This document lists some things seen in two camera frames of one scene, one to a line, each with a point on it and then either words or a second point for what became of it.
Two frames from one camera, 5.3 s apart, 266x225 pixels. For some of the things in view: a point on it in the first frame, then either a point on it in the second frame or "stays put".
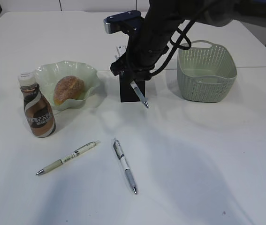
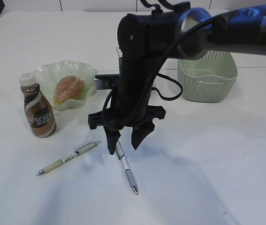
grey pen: x=120 y=154 stays put
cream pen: x=68 y=157 stays put
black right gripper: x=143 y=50 -> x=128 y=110
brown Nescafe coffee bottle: x=39 y=112 stays put
